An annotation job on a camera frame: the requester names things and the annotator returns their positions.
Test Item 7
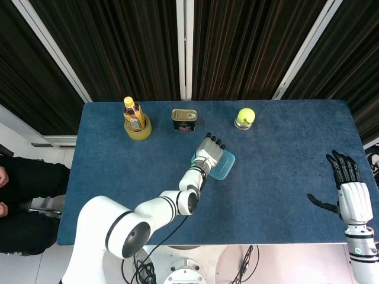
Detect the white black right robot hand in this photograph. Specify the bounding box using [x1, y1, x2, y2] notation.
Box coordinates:
[306, 150, 374, 227]

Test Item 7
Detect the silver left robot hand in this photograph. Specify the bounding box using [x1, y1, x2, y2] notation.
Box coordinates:
[191, 133, 227, 172]

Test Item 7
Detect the translucent blue plastic lid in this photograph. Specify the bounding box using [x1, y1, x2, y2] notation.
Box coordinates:
[191, 149, 236, 180]

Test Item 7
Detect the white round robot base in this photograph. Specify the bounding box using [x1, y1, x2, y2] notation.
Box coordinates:
[142, 245, 226, 284]

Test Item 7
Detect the small round holder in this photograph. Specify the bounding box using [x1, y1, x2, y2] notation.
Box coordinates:
[233, 118, 253, 131]

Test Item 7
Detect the black luncheon meat can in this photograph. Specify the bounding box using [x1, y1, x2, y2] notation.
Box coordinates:
[171, 108, 198, 133]

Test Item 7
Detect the black white patterned object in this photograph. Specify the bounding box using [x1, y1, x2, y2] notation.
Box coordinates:
[364, 144, 379, 181]

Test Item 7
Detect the yellow tennis ball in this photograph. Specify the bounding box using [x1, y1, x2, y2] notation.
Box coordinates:
[237, 108, 256, 126]

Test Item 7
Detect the blue velvet table cloth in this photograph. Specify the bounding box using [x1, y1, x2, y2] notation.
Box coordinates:
[56, 99, 374, 246]

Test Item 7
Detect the yellow packing tape roll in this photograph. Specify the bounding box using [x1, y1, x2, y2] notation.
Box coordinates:
[124, 116, 153, 142]

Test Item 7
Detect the yellow corn tea bottle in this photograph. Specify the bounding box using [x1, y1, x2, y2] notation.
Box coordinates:
[123, 96, 145, 132]

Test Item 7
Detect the dark brown curtain panel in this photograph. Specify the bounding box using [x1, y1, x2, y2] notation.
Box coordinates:
[29, 0, 181, 102]
[281, 0, 379, 146]
[0, 0, 85, 135]
[191, 0, 326, 101]

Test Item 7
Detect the person in black clothes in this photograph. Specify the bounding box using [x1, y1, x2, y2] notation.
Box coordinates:
[0, 153, 72, 255]

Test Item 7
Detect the white frame post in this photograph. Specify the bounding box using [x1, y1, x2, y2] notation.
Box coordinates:
[271, 0, 344, 101]
[176, 0, 194, 101]
[11, 0, 94, 103]

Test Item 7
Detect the thin black cable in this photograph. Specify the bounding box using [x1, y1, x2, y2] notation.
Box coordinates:
[230, 244, 261, 284]

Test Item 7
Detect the black cable bundle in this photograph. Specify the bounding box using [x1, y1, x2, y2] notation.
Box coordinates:
[121, 215, 190, 284]

